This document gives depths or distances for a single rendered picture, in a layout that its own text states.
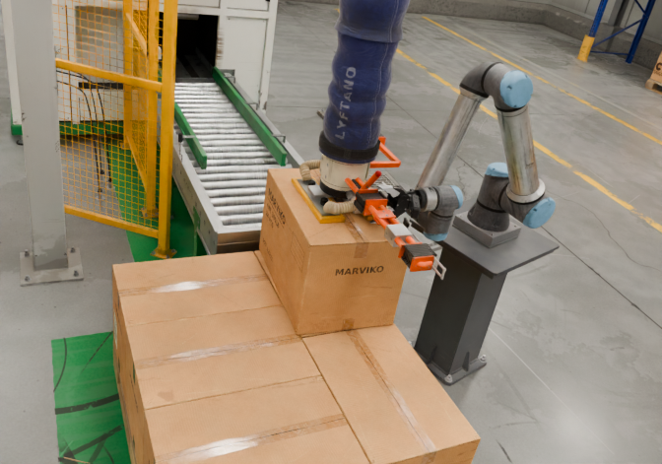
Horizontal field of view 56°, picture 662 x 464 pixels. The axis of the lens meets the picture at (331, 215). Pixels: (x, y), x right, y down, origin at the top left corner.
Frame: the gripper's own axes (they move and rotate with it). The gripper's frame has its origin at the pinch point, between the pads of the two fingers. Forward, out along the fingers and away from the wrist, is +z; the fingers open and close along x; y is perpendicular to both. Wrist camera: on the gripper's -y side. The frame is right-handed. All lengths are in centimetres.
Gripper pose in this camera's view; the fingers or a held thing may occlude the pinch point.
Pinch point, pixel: (373, 205)
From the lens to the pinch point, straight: 215.8
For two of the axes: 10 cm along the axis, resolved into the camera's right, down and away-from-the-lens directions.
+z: -9.1, 0.7, -4.2
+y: -4.0, -4.9, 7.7
